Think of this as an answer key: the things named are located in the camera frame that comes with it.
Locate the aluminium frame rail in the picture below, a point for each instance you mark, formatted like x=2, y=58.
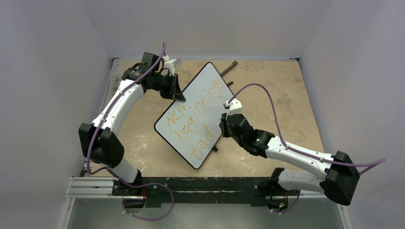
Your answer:
x=91, y=188

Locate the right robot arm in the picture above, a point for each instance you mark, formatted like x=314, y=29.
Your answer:
x=333, y=175

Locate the clear plastic screw box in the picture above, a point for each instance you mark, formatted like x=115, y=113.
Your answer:
x=114, y=83

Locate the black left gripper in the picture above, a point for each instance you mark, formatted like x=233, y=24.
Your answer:
x=174, y=92

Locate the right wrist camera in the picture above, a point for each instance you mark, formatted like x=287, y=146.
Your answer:
x=233, y=106

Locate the black metal crank handle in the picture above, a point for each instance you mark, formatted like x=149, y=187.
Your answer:
x=229, y=68

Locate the white whiteboard black frame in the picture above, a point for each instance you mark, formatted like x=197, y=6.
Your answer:
x=191, y=128

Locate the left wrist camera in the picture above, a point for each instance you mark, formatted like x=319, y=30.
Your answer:
x=170, y=64

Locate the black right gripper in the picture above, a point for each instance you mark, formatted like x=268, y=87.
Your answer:
x=225, y=125

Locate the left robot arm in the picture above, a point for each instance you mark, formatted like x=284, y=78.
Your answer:
x=98, y=139

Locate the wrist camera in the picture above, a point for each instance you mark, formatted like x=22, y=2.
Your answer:
x=170, y=64
x=233, y=106

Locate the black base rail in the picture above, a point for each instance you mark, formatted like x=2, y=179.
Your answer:
x=268, y=183

